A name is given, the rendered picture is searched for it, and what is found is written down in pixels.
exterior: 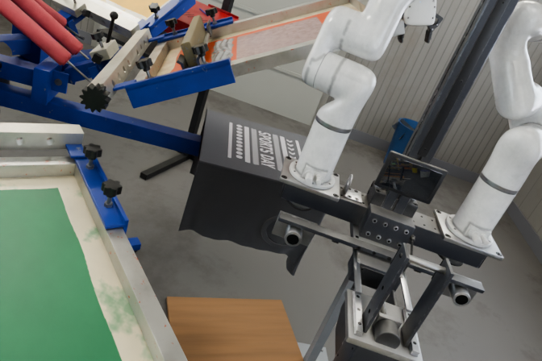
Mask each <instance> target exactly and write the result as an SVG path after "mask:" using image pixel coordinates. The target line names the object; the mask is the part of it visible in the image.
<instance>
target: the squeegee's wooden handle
mask: <svg viewBox="0 0 542 361"><path fill-rule="evenodd" d="M205 35H206V29H205V27H204V24H203V21H202V17H201V16H200V15H197V16H194V17H193V19H192V21H191V23H190V26H189V28H188V30H187V32H186V35H185V37H184V39H183V40H182V42H181V50H182V51H183V54H184V57H185V59H186V63H187V65H188V67H189V68H191V67H194V66H197V65H198V64H197V61H196V58H197V55H196V54H193V51H192V48H191V47H193V46H194V45H195V44H201V43H203V41H204V38H205Z"/></svg>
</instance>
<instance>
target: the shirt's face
mask: <svg viewBox="0 0 542 361"><path fill-rule="evenodd" d="M228 122H232V123H235V124H238V125H241V126H244V127H249V128H252V129H256V130H259V131H263V132H267V133H270V134H273V135H279V136H281V137H285V138H288V139H293V140H296V141H299V142H300V146H301V149H303V147H304V144H305V142H306V139H307V137H305V136H302V135H296V134H294V133H290V132H288V131H282V130H279V129H276V128H273V127H267V126H265V125H261V124H259V123H255V122H250V121H247V120H244V119H241V118H236V117H232V116H230V115H226V114H221V113H218V112H215V111H212V110H206V116H205V121H204V125H203V130H202V139H201V143H200V148H199V153H198V161H199V160H203V161H206V162H210V163H212V164H218V165H222V166H225V167H229V168H234V169H238V170H241V171H245V172H250V173H253V174H257V175H260V176H266V177H269V178H273V179H276V180H279V178H280V175H281V171H278V170H275V169H272V168H266V167H263V166H260V165H256V164H251V163H248V162H244V161H241V160H235V159H232V158H229V157H227V135H228Z"/></svg>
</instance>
